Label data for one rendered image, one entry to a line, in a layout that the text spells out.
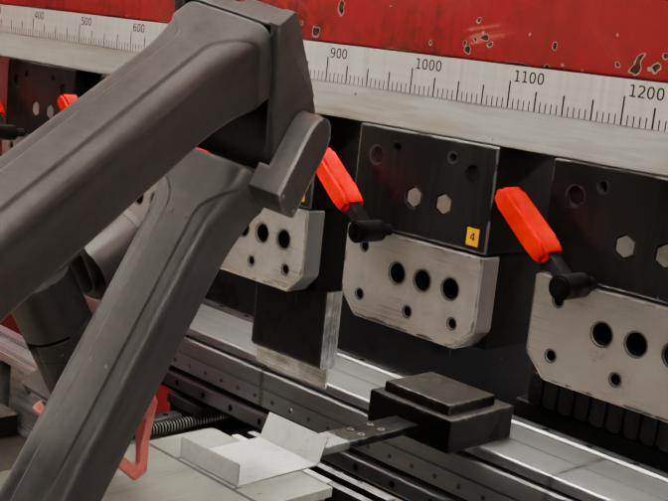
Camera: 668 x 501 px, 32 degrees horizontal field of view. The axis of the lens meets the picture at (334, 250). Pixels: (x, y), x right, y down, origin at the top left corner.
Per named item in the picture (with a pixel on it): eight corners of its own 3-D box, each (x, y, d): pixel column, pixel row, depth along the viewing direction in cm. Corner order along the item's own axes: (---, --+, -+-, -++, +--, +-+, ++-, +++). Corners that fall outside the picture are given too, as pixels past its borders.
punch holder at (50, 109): (-1, 192, 144) (5, 57, 141) (60, 191, 150) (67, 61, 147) (64, 215, 134) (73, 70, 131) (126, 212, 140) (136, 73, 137)
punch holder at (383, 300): (338, 309, 103) (358, 121, 100) (404, 300, 109) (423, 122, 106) (470, 355, 92) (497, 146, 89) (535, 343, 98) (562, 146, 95)
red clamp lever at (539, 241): (499, 182, 84) (573, 290, 80) (533, 181, 87) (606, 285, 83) (484, 198, 85) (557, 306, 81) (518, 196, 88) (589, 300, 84)
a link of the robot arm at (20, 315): (-20, 278, 92) (25, 290, 89) (44, 232, 96) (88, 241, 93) (14, 348, 96) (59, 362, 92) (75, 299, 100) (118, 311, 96)
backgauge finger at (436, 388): (265, 443, 122) (269, 398, 121) (430, 406, 140) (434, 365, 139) (346, 483, 114) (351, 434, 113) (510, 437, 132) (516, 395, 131)
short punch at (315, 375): (249, 362, 117) (257, 269, 116) (264, 360, 119) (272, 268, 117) (317, 391, 110) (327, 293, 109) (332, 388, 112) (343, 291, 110)
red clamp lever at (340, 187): (310, 142, 98) (365, 234, 94) (345, 142, 101) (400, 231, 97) (299, 157, 99) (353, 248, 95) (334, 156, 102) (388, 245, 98)
